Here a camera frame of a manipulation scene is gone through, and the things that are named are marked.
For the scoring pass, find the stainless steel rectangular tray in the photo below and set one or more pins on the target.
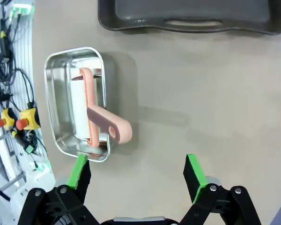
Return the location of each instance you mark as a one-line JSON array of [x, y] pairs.
[[58, 100]]

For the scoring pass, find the white box with green light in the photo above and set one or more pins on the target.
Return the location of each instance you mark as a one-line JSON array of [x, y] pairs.
[[23, 8], [43, 170]]

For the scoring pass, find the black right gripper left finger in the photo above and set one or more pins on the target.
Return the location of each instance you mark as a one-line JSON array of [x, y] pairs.
[[80, 178]]

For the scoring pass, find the pink lint roller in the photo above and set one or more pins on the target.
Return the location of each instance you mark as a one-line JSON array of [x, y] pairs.
[[103, 117]]

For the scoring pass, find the dark grey serving tray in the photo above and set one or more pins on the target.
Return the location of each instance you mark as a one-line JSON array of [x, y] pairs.
[[248, 25]]

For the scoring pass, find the white slotted mounting panel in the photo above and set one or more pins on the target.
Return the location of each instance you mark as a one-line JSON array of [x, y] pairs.
[[23, 58]]

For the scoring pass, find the yellow emergency stop button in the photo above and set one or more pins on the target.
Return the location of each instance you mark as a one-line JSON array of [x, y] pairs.
[[28, 118], [6, 117]]

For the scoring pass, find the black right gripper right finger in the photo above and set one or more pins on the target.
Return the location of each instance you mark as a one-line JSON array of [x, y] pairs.
[[194, 178]]

